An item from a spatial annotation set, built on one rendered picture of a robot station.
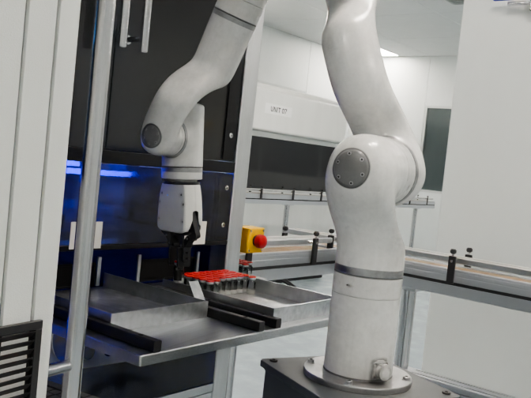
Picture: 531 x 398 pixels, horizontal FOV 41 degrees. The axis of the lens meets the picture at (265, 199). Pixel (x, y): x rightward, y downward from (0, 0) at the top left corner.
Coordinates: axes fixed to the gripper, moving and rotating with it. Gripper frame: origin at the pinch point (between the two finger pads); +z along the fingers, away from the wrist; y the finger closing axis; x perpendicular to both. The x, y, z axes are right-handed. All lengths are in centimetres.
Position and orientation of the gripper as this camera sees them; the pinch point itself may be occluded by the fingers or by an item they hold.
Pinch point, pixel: (179, 256)
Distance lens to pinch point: 149.5
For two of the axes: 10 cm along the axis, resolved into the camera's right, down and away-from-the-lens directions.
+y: 6.8, 0.7, -7.3
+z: -0.4, 10.0, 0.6
